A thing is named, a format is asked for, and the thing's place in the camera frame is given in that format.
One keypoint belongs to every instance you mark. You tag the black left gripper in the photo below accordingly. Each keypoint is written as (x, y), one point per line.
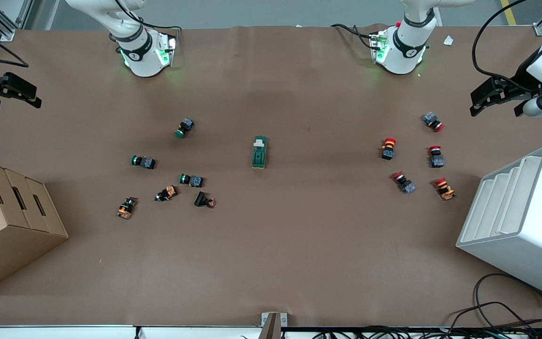
(521, 83)

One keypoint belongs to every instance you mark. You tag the green terminal block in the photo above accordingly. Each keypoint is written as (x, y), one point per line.
(259, 153)

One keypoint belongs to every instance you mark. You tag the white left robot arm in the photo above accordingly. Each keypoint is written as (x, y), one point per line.
(405, 52)

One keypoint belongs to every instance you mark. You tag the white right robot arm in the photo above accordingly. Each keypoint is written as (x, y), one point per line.
(141, 56)

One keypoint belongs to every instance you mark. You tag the red mushroom button grey block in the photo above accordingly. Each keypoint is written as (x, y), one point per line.
(433, 121)
(403, 182)
(436, 156)

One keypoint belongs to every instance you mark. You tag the small white paper scrap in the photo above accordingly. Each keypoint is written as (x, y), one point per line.
(448, 40)

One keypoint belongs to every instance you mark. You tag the red mushroom button orange block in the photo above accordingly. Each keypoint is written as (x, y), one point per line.
(444, 188)
(388, 148)

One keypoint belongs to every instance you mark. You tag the white stepped plastic rack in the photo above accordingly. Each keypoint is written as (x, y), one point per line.
(525, 235)

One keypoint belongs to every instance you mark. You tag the brown cardboard box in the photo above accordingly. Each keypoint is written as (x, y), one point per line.
(3, 235)

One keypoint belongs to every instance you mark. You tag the brown paper table cover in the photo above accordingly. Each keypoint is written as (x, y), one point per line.
(271, 254)

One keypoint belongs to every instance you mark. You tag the green pushbutton switch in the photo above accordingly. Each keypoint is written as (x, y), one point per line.
(184, 127)
(191, 180)
(143, 161)

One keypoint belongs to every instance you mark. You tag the orange black selector switch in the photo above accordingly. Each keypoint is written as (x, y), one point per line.
(166, 193)
(126, 207)

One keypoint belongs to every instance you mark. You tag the black switch red tip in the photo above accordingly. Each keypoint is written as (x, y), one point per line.
(203, 199)

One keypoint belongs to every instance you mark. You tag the grey metal bracket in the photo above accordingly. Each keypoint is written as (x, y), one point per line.
(273, 322)

